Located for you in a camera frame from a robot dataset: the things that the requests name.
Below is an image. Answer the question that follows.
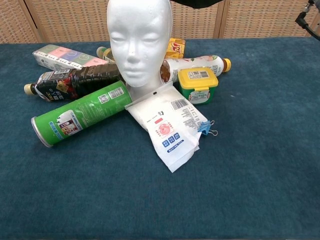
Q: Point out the black baseball cap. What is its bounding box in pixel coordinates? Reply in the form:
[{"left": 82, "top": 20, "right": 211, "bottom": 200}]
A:
[{"left": 169, "top": 0, "right": 225, "bottom": 10}]

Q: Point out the white label bottle yellow cap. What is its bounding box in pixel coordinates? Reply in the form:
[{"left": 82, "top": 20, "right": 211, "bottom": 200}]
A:
[{"left": 159, "top": 54, "right": 232, "bottom": 84}]

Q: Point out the white foam mannequin head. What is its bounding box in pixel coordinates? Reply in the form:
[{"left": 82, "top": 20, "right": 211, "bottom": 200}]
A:
[{"left": 106, "top": 0, "right": 173, "bottom": 103}]

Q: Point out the white printed plastic pouch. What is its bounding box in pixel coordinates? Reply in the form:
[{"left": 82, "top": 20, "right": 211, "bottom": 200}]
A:
[{"left": 124, "top": 83, "right": 208, "bottom": 174}]

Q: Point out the blue binder clip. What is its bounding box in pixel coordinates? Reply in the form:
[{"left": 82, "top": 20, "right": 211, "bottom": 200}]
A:
[{"left": 197, "top": 119, "right": 219, "bottom": 137}]

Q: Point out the green tub yellow lid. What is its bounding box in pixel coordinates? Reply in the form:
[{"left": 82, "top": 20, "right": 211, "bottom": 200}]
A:
[{"left": 177, "top": 66, "right": 219, "bottom": 105}]

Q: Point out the yellow snack bag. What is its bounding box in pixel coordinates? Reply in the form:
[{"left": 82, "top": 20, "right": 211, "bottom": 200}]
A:
[{"left": 165, "top": 37, "right": 186, "bottom": 61}]

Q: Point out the green chips can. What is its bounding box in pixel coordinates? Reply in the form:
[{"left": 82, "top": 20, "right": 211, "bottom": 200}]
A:
[{"left": 30, "top": 79, "right": 133, "bottom": 148}]

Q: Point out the blue table cloth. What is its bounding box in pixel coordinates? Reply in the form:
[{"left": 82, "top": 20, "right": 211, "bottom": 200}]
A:
[{"left": 0, "top": 36, "right": 320, "bottom": 240}]

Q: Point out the pale green tea bottle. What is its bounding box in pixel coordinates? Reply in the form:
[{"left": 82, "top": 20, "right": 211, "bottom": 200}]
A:
[{"left": 96, "top": 46, "right": 116, "bottom": 64}]

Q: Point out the dark tea bottle black label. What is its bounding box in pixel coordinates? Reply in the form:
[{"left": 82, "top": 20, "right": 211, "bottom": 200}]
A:
[{"left": 23, "top": 62, "right": 126, "bottom": 103}]

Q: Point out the multicolour tissue pack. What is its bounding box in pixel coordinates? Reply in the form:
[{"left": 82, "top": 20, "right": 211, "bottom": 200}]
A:
[{"left": 32, "top": 44, "right": 108, "bottom": 71}]

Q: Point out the bamboo folding screen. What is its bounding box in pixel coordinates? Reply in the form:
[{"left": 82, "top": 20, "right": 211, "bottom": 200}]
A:
[{"left": 0, "top": 0, "right": 320, "bottom": 45}]

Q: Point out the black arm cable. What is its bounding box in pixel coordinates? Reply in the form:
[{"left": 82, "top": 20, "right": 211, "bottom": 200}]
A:
[{"left": 294, "top": 0, "right": 320, "bottom": 41}]

